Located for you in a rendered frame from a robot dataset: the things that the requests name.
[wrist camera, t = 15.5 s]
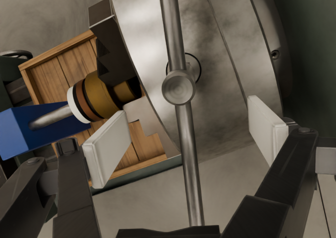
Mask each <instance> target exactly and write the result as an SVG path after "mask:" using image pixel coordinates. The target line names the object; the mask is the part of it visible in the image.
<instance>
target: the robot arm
mask: <svg viewBox="0 0 336 238"><path fill-rule="evenodd" d="M247 109H248V126H249V132H250V133H251V135H252V137H253V139H254V140H255V142H256V144H257V145H258V147H259V149H260V151H261V152H262V154H263V156H264V158H265V159H266V161H267V163H268V164H269V166H270V169H269V170H268V172H267V174H266V176H265V177H264V179H263V181H262V183H261V185H260V186H259V188H258V190H257V192H256V193H255V195H254V196H251V195H246V196H245V197H244V198H243V200H242V202H241V203H240V205H239V206H238V208H237V210H236V211H235V213H234V215H233V216H232V218H231V219H230V221H229V223H228V224H227V226H226V228H225V229H224V231H223V232H222V234H221V233H220V229H219V225H212V226H192V227H188V228H184V229H180V230H175V231H171V232H160V231H154V230H149V229H119V231H118V233H117V236H116V238H303V236H304V231H305V227H306V223H307V219H308V215H309V211H310V207H311V203H312V198H313V194H314V190H317V184H318V174H327V175H334V179H335V182H336V138H331V137H319V133H318V131H317V130H314V129H311V128H304V127H301V126H300V125H298V123H296V122H295V121H294V120H293V119H290V118H287V117H282V118H279V117H278V116H277V115H276V114H275V113H274V112H273V111H272V110H271V109H270V108H269V107H267V106H266V105H265V104H264V103H263V102H262V101H261V100H260V99H259V98H258V97H257V96H256V95H252V96H248V97H247ZM131 142H132V140H131V135H130V130H129V125H128V120H127V115H126V112H125V111H124V110H120V111H117V112H116V113H115V114H114V115H113V116H112V117H111V118H110V119H109V120H107V121H106V122H105V123H104V124H103V125H102V126H101V127H100V128H99V129H98V130H97V131H96V132H95V133H94V134H93V135H92V136H91V137H89V138H88V139H87V140H85V141H84V142H83V143H82V144H81V145H80V146H79V144H78V140H77V138H76V137H69V138H64V139H61V140H59V141H57V142H55V144H54V146H55V149H56V153H57V156H58V161H55V162H51V163H46V160H45V158H44V157H34V158H30V159H28V160H27V161H25V162H23V163H22V164H21V165H20V166H19V167H18V169H17V170H16V171H15V172H14V173H13V174H12V175H11V177H10V178H9V179H8V180H7V181H6V182H5V183H4V184H3V186H2V187H1V188H0V238H38V236H39V233H40V231H41V229H42V227H43V225H44V222H45V220H46V218H47V216H48V214H49V211H50V209H51V207H52V205H53V203H54V201H55V198H56V194H57V217H55V218H53V225H52V238H102V235H101V231H100V227H99V223H98V219H97V214H96V210H95V206H94V202H93V198H92V194H91V190H90V186H89V179H90V180H91V184H92V187H93V188H95V189H102V188H103V187H104V186H105V185H106V183H107V181H108V180H109V178H110V176H111V175H112V173H113V172H114V170H115V168H116V167H117V165H118V163H119V162H120V160H121V158H122V157H123V155H124V154H125V152H126V150H127V149H128V147H129V145H130V144H131Z"/></svg>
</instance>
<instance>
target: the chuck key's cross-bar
mask: <svg viewBox="0 0 336 238"><path fill-rule="evenodd" d="M160 7H161V14H162V21H163V28H164V35H165V42H166V49H167V56H168V63H169V70H170V72H171V71H174V70H178V69H183V70H187V66H186V58H185V50H184V41H183V33H182V25H181V17H180V9H179V1H178V0H160ZM175 112H176V119H177V126H178V133H179V141H180V149H181V158H182V166H183V175H184V184H185V193H186V202H187V210H188V219H189V227H192V226H205V219H204V210H203V201H202V192H201V183H200V174H199V166H198V157H197V148H196V139H195V131H194V123H193V115H192V106H191V102H189V103H188V104H186V105H182V106H175Z"/></svg>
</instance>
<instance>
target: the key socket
mask: <svg viewBox="0 0 336 238"><path fill-rule="evenodd" d="M185 61H186V63H187V62H190V65H191V66H192V67H193V69H194V71H195V82H197V80H198V79H199V77H200V74H201V66H200V62H199V61H198V59H197V58H196V57H195V56H193V55H192V54H190V53H186V52H185ZM166 72H167V75H168V73H169V72H170V68H169V63H168V64H167V68H166Z"/></svg>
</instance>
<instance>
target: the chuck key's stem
mask: <svg viewBox="0 0 336 238"><path fill-rule="evenodd" d="M186 69H187V70H183V69H178V70H174V71H171V72H169V73H168V75H167V76H166V78H165V79H164V81H163V83H162V86H161V91H162V95H163V97H164V99H165V100H166V101H167V102H168V103H170V104H172V105H175V106H182V105H186V104H188V103H189V102H190V101H191V100H192V99H193V97H194V95H195V92H196V78H195V71H194V69H193V67H192V66H191V64H190V62H187V63H186Z"/></svg>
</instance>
